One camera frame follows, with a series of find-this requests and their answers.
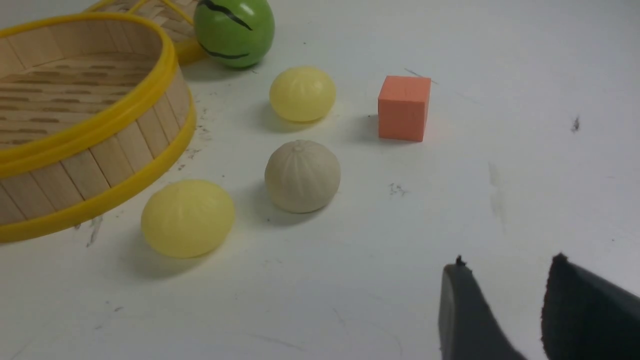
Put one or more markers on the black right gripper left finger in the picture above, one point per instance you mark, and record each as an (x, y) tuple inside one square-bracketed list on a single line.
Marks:
[(467, 327)]

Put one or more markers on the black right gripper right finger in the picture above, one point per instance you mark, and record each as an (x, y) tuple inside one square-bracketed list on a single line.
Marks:
[(586, 317)]

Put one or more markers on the beige bun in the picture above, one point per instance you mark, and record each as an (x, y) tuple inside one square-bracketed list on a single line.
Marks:
[(302, 176)]

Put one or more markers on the yellow bun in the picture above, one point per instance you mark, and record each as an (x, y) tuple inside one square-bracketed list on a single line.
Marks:
[(302, 94), (188, 218)]

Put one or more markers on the woven bamboo steamer lid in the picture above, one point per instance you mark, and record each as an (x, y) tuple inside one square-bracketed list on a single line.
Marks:
[(176, 17)]

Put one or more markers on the bamboo steamer tray yellow rims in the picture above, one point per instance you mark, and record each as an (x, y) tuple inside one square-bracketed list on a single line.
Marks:
[(94, 109)]

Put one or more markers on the orange foam cube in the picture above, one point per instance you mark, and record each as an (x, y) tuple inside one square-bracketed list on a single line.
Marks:
[(402, 108)]

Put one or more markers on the green toy watermelon ball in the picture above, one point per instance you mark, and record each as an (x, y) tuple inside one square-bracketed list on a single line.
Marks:
[(235, 33)]

